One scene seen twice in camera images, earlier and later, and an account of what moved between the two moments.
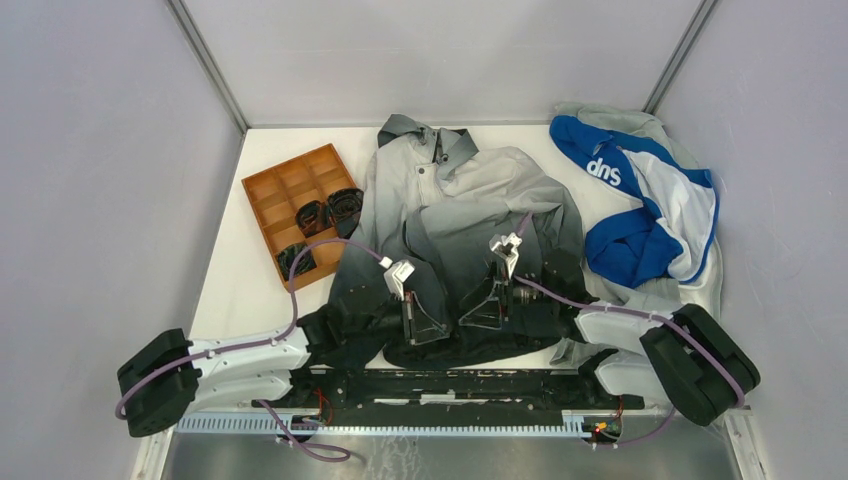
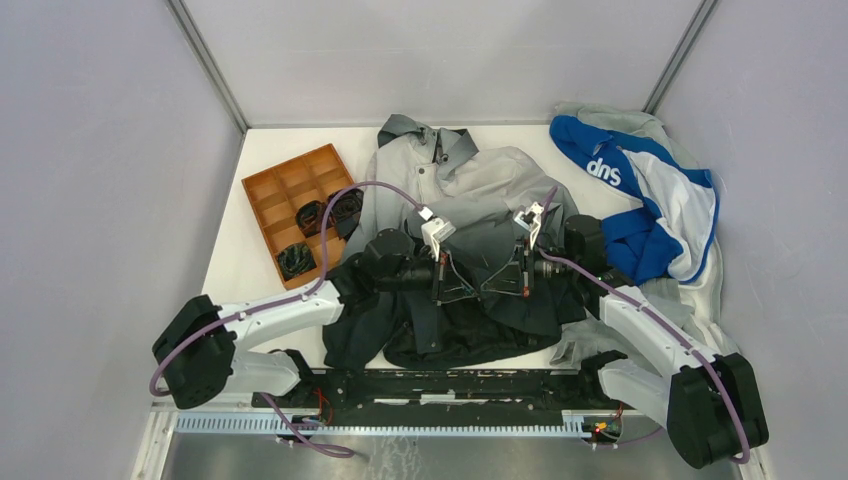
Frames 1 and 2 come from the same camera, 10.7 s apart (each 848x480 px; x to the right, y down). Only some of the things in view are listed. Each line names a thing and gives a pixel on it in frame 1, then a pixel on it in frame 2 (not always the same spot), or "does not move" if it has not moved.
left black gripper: [418, 326] to [447, 285]
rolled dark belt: [345, 207] does not move
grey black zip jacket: [463, 255] does not move
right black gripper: [487, 314] to [515, 278]
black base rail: [502, 389] does not move
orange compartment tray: [276, 193] does not move
